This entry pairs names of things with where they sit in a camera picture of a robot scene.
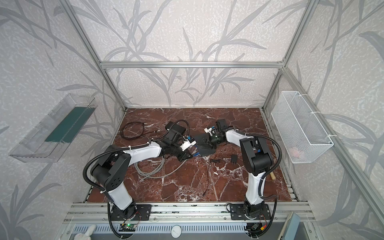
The clear plastic wall bin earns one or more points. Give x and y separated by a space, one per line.
47 142

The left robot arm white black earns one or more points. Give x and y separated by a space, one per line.
107 170

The green lit circuit board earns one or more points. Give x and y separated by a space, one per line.
124 228

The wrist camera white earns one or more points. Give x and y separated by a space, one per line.
211 130
188 142

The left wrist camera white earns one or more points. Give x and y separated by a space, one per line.
188 142

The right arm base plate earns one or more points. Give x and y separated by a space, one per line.
240 211

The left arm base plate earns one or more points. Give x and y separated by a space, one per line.
137 212

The white wire mesh basket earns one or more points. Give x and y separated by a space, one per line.
299 127

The wooden handled tool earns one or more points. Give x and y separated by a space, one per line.
273 177

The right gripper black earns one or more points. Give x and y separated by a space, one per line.
211 139

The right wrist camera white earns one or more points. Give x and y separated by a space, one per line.
211 130

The white plush toy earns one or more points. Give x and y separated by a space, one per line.
87 234

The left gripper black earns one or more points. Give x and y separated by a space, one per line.
186 150

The round white gauge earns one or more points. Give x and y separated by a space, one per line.
176 231

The pink object in basket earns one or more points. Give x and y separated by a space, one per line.
296 153

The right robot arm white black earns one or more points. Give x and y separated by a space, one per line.
261 156

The grey blue panel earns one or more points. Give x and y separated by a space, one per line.
290 227

